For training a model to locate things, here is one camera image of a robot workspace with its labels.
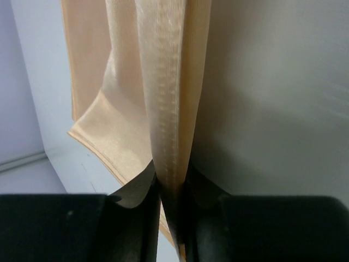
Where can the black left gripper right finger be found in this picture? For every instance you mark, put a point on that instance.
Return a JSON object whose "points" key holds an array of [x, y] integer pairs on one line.
{"points": [[224, 227]]}

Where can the aluminium frame rail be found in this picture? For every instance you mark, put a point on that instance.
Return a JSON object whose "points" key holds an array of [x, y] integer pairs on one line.
{"points": [[22, 161]]}

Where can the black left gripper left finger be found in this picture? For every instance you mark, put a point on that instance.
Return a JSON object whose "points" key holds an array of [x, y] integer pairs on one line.
{"points": [[122, 226]]}

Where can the peach satin napkin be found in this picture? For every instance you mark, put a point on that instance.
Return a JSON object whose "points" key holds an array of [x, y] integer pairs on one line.
{"points": [[136, 72]]}

